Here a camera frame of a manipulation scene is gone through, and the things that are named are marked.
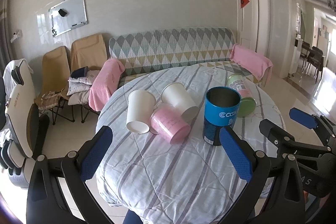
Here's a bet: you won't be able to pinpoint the blue black metal cup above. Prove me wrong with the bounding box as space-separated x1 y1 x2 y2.
203 86 241 146

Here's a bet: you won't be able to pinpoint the pink plastic cup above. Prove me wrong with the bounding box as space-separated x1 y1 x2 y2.
150 103 191 144

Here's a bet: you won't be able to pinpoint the right white paper cup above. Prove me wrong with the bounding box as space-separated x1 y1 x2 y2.
161 83 199 122

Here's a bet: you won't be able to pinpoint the white paper cup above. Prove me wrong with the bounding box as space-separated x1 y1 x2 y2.
126 90 156 134
161 83 199 122

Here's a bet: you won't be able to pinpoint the left white paper cup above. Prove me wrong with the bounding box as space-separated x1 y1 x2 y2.
126 90 156 134

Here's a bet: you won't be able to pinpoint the green pink glass jar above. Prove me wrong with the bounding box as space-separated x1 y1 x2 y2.
227 73 256 118

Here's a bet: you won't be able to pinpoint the dark dining chairs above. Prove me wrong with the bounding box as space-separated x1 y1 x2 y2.
302 42 324 83

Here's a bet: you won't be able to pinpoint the striped quilt table cover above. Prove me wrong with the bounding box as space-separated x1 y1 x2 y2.
96 64 284 223

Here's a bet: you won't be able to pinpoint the right pink towel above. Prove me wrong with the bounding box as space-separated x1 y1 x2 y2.
230 44 273 83

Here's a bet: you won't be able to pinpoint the pink towel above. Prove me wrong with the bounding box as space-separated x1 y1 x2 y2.
89 58 125 111
230 44 273 83

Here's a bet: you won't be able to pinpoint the white massage chair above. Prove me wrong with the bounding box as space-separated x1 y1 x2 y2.
1 59 50 189

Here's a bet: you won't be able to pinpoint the chandelier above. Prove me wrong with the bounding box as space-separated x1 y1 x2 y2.
327 0 336 12

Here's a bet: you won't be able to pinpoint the white door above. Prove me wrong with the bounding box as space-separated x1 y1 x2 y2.
238 0 259 51

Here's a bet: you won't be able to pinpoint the left pink towel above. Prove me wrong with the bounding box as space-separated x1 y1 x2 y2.
89 58 125 111

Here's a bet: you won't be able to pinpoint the pile of cushions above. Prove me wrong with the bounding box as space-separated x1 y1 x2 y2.
67 67 100 105

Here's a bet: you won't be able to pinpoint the red door decoration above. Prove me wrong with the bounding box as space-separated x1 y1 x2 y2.
240 0 250 9

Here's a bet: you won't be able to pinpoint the near tan folding chair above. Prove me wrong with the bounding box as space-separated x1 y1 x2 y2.
35 46 75 124

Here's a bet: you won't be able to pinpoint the tan folding chair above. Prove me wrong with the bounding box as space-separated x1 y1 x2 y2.
71 34 107 123
35 46 75 124

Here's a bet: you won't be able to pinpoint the far tan folding chair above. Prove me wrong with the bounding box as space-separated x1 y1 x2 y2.
71 34 107 123

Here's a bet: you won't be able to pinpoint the diamond patterned sofa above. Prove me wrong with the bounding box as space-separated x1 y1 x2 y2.
109 27 262 85

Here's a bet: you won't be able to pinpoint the wall whiteboard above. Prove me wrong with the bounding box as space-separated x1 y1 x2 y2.
49 0 88 37

